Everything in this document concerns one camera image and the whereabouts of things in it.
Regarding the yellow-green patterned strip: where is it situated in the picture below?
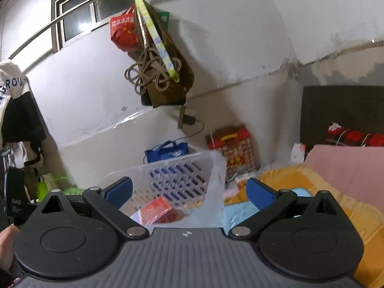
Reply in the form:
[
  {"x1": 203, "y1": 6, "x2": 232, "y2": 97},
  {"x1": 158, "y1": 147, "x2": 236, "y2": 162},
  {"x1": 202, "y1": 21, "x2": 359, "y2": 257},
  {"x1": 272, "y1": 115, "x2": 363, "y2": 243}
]
[{"x1": 127, "y1": 0, "x2": 180, "y2": 84}]

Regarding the orange blanket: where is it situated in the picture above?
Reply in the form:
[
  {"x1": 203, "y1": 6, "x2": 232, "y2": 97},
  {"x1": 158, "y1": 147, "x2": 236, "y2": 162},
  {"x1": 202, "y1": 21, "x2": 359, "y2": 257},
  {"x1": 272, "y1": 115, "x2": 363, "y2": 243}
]
[{"x1": 224, "y1": 164, "x2": 384, "y2": 288}]

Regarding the white and black hanging garment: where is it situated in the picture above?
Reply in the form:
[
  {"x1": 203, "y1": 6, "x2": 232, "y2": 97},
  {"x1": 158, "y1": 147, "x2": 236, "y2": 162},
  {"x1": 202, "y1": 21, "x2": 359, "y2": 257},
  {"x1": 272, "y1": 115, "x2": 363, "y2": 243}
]
[{"x1": 0, "y1": 60, "x2": 48, "y2": 169}]

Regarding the small white box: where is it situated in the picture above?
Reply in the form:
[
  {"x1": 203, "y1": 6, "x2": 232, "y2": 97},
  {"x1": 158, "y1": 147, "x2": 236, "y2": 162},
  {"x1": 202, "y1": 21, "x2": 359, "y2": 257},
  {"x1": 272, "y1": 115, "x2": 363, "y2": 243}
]
[{"x1": 290, "y1": 143, "x2": 307, "y2": 164}]

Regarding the person's left hand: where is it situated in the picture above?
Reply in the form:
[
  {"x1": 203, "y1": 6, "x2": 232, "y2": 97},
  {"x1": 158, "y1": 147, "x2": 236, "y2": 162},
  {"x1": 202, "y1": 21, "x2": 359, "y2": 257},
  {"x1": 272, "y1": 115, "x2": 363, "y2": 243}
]
[{"x1": 0, "y1": 224, "x2": 21, "y2": 273}]

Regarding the pink blanket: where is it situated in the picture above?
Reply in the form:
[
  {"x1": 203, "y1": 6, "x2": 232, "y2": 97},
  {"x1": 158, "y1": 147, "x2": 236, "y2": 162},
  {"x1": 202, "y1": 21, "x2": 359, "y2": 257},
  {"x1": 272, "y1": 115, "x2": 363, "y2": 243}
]
[{"x1": 302, "y1": 144, "x2": 384, "y2": 214}]

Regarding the red hanging bag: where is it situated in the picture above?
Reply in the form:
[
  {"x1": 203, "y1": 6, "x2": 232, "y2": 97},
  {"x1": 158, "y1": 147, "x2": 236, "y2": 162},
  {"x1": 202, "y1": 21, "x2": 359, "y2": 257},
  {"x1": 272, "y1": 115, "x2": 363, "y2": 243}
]
[{"x1": 109, "y1": 5, "x2": 139, "y2": 53}]

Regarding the brown hanging bag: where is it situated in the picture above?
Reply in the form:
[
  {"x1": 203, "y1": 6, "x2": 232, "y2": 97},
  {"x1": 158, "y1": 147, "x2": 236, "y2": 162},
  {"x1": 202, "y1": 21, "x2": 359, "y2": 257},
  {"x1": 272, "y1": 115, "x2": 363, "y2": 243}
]
[{"x1": 133, "y1": 4, "x2": 195, "y2": 108}]

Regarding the tan coiled rope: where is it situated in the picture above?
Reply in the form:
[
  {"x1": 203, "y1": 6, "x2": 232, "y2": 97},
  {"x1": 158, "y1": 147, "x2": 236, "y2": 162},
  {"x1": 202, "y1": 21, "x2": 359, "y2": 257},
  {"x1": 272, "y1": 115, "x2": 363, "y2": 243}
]
[{"x1": 124, "y1": 15, "x2": 183, "y2": 95}]

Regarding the green plastic bag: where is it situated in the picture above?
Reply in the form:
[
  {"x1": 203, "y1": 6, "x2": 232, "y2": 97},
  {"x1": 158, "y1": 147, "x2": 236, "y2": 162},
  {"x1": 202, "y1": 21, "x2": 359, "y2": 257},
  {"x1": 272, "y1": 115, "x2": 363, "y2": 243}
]
[{"x1": 35, "y1": 172, "x2": 85, "y2": 201}]

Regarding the window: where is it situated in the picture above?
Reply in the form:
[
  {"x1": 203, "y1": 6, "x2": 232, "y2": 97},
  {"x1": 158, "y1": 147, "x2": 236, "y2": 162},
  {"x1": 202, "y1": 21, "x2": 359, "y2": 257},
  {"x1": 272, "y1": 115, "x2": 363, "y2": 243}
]
[{"x1": 50, "y1": 0, "x2": 136, "y2": 52}]

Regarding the metal rail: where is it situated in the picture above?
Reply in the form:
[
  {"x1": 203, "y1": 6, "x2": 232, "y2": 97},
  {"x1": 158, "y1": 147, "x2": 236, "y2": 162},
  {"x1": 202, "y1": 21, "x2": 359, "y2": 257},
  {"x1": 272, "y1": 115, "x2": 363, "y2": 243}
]
[{"x1": 7, "y1": 0, "x2": 164, "y2": 61}]

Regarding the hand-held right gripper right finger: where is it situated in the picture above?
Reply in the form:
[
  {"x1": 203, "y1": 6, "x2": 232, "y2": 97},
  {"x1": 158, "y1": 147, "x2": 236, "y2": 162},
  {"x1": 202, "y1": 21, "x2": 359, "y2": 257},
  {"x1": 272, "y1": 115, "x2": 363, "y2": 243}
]
[{"x1": 228, "y1": 178, "x2": 355, "y2": 241}]

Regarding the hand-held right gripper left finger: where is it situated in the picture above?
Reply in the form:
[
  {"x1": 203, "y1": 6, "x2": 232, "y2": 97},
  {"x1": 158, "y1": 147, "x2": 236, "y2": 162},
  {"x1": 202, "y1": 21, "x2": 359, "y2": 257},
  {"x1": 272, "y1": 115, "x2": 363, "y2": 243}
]
[{"x1": 29, "y1": 177, "x2": 150, "y2": 241}]

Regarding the red patterned gift box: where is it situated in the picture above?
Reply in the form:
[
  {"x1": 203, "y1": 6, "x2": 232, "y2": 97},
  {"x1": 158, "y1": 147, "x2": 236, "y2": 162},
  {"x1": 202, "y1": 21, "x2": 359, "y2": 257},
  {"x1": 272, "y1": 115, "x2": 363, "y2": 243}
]
[{"x1": 206, "y1": 125, "x2": 258, "y2": 181}]

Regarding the dark wooden headboard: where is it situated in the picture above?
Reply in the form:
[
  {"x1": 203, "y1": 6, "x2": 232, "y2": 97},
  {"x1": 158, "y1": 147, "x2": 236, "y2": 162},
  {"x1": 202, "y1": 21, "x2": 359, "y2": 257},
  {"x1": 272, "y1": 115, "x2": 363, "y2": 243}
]
[{"x1": 300, "y1": 85, "x2": 384, "y2": 157}]

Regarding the blue bag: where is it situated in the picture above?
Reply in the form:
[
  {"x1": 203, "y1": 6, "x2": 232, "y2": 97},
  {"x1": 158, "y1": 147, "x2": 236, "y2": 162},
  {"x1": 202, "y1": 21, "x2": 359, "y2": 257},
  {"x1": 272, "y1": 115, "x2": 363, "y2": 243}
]
[{"x1": 144, "y1": 140, "x2": 190, "y2": 164}]

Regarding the red plaid cloth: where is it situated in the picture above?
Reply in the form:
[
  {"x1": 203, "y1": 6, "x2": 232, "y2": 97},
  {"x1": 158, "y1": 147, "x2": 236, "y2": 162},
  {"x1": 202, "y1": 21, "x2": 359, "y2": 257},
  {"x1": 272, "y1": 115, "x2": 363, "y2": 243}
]
[{"x1": 326, "y1": 122, "x2": 384, "y2": 148}]

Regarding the clear plastic basket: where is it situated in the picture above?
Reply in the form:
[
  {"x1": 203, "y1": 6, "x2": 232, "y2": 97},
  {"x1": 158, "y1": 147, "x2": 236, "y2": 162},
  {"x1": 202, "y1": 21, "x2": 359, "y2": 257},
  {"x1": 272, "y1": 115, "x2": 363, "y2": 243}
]
[{"x1": 99, "y1": 150, "x2": 228, "y2": 229}]

